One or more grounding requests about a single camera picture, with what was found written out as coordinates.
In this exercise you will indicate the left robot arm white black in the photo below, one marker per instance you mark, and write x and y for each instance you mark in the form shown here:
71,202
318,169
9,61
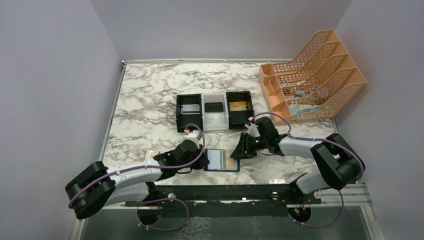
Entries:
99,185

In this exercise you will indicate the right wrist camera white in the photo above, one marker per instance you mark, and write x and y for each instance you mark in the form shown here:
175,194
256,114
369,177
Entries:
252,129

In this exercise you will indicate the silver card in tray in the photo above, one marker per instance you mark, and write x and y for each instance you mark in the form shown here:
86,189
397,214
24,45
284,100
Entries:
190,109

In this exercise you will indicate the orange plastic file rack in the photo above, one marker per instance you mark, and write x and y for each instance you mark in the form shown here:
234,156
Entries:
324,61

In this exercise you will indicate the gold VIP card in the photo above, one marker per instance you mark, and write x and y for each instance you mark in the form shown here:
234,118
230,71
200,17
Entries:
238,106

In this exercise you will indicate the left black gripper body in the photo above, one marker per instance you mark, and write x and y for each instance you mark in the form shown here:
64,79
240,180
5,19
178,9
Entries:
201,160

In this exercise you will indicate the black leather card holder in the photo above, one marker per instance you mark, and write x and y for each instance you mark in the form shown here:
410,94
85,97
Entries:
220,160

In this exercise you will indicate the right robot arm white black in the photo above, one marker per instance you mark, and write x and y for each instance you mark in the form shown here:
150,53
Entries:
338,165

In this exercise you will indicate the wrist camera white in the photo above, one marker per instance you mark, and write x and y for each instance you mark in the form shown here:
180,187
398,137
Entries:
193,135
252,129

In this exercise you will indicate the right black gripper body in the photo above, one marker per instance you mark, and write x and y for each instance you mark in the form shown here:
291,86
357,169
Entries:
247,145

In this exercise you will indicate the black card in tray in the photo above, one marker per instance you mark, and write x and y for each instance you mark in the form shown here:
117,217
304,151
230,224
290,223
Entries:
213,107

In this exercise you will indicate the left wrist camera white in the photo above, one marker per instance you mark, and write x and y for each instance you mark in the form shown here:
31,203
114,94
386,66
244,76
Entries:
193,135

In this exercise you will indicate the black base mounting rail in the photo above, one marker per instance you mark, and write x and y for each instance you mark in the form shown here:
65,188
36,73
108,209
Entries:
223,201

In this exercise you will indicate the items inside file rack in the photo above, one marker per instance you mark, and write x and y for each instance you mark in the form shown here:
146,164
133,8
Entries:
300,96

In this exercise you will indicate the black white three-compartment tray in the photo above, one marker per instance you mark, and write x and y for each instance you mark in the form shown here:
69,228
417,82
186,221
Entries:
211,122

